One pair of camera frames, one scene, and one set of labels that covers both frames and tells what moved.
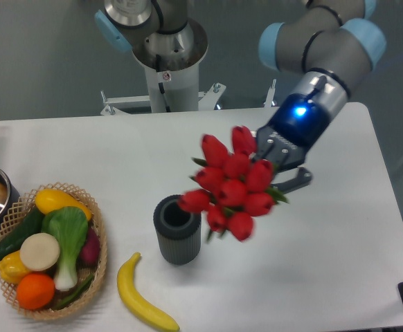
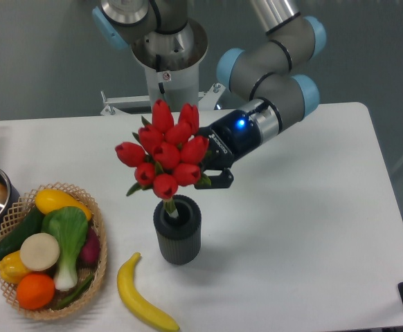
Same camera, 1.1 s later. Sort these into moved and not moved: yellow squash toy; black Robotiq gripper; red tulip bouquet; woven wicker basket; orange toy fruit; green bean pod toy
Moved: red tulip bouquet; black Robotiq gripper
Not moved: woven wicker basket; green bean pod toy; yellow squash toy; orange toy fruit
